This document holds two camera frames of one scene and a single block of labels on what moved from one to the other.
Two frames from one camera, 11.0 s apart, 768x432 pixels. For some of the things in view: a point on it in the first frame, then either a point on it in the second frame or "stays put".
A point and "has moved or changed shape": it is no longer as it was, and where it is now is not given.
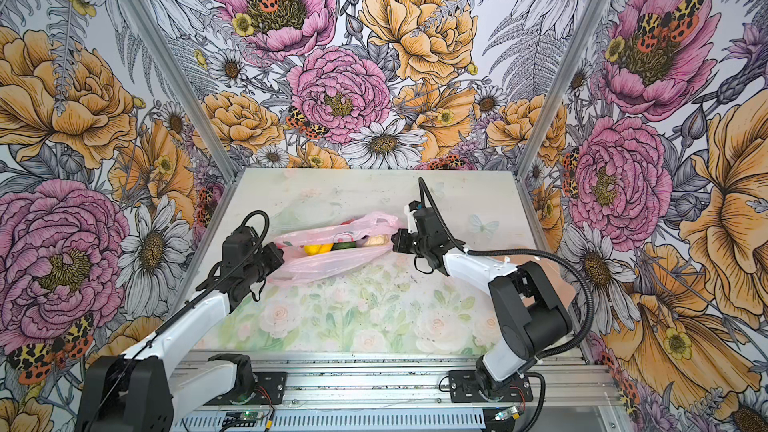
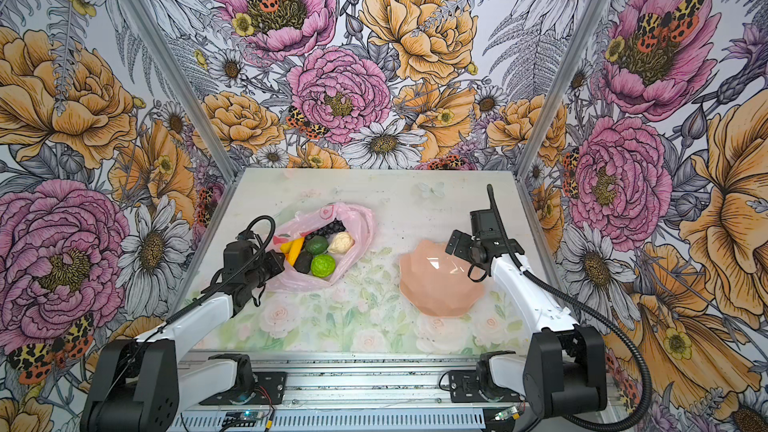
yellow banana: x=317 y=249 to x=291 y=248
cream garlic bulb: x=375 y=241 to x=341 y=243
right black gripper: x=400 y=245 to x=458 y=250
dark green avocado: x=343 y=245 to x=316 y=244
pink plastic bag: x=299 y=265 has moved or changed shape
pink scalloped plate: x=565 y=289 to x=438 y=282
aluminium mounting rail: x=409 y=381 stays put
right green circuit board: x=505 y=414 stays put
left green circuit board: x=243 y=415 stays put
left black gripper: x=275 y=255 stays put
